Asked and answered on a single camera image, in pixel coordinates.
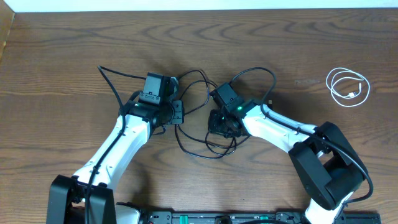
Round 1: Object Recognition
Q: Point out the white USB cable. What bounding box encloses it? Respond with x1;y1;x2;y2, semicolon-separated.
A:
325;67;371;108

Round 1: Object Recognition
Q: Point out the thick black cable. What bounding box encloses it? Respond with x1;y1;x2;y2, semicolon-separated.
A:
174;123;251;160

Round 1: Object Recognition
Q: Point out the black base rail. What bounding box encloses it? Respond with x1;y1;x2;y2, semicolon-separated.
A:
137;211;382;224

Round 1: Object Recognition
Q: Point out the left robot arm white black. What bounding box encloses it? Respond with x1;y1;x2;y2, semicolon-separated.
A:
46;73;183;223

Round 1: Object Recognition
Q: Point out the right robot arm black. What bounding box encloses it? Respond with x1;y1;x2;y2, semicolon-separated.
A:
208;83;370;223

